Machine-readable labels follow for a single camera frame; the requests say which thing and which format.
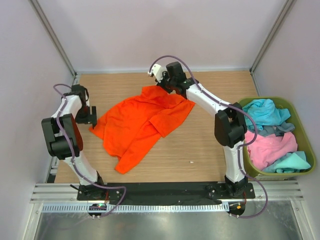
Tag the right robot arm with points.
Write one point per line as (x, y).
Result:
(229, 120)

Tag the white slotted cable duct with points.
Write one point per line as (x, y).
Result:
(100, 208)

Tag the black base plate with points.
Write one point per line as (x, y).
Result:
(165, 193)

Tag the pink t-shirt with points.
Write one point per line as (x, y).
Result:
(265, 150)

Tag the orange t-shirt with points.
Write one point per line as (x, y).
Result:
(132, 127)

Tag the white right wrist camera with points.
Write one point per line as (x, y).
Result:
(158, 72)

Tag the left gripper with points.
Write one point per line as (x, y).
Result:
(89, 118)

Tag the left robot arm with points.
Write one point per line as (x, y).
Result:
(63, 138)

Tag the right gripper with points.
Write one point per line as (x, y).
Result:
(160, 84)

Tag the light blue t-shirt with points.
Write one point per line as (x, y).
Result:
(264, 113)

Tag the turquoise t-shirt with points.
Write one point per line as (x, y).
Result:
(292, 162)

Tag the grey t-shirt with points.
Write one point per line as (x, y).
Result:
(278, 130)

